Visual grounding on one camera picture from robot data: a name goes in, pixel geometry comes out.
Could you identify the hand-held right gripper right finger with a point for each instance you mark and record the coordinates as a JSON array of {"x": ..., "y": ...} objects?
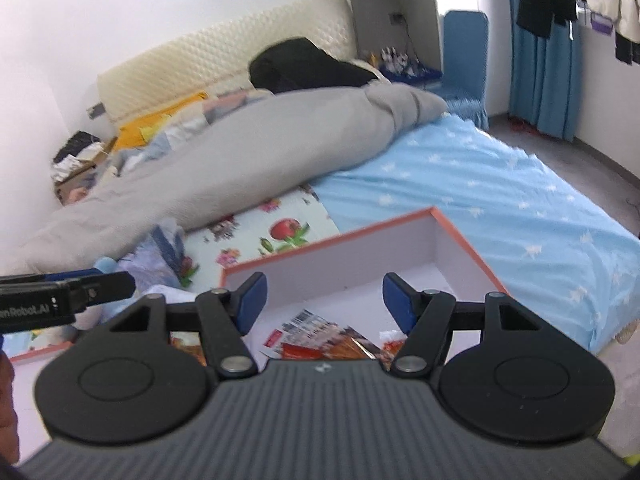
[{"x": 397, "y": 300}]

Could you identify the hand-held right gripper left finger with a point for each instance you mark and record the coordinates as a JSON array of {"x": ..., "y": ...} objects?
[{"x": 252, "y": 300}]

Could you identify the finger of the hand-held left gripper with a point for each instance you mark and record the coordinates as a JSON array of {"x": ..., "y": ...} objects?
[
  {"x": 107, "y": 287},
  {"x": 80, "y": 275}
]

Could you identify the deep orange cardboard box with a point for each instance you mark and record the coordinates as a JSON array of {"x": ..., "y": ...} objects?
[{"x": 350, "y": 270}]

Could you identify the white label dark snack packet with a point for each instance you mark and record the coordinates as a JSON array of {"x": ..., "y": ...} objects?
[{"x": 305, "y": 325}]

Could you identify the person's left hand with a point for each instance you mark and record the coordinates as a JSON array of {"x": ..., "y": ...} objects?
[{"x": 6, "y": 410}]

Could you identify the blue white plush duck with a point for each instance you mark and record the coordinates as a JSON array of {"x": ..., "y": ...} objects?
[{"x": 107, "y": 265}]

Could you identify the fruit print sheet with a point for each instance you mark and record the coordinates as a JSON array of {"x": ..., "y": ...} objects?
[{"x": 240, "y": 240}]

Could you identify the purple blue plastic bag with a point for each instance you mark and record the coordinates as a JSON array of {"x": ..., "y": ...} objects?
[{"x": 160, "y": 255}]

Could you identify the shallow orange box lid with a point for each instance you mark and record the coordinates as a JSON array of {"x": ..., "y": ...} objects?
[{"x": 27, "y": 385}]

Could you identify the brown cardboard box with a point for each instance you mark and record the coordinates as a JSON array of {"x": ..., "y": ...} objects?
[{"x": 70, "y": 189}]

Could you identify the white cloth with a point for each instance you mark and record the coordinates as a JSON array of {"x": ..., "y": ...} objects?
[{"x": 65, "y": 167}]

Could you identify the black cloth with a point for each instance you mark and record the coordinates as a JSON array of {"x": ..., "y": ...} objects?
[{"x": 80, "y": 145}]

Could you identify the grey duvet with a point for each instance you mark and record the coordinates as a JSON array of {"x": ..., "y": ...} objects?
[{"x": 250, "y": 160}]

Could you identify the blue star bed sheet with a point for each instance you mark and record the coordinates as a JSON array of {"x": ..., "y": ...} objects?
[{"x": 500, "y": 200}]

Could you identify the yellow pillow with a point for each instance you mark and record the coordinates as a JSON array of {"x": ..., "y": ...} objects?
[{"x": 135, "y": 132}]

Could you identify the row of small bottles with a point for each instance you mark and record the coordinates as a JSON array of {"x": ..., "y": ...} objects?
[{"x": 397, "y": 62}]

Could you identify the black garment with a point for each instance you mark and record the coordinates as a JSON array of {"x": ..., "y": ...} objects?
[{"x": 300, "y": 65}]

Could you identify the cream quilted headboard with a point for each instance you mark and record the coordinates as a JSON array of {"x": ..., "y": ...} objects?
[{"x": 225, "y": 45}]

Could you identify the blue curtain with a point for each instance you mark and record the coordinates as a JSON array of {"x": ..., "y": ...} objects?
[{"x": 540, "y": 85}]

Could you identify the blue covered chair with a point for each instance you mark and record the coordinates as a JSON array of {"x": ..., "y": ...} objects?
[{"x": 465, "y": 50}]

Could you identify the grey wall plate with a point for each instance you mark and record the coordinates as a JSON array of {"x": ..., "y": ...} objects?
[{"x": 96, "y": 111}]

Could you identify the black wall socket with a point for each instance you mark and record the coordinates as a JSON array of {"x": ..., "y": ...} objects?
[{"x": 397, "y": 18}]

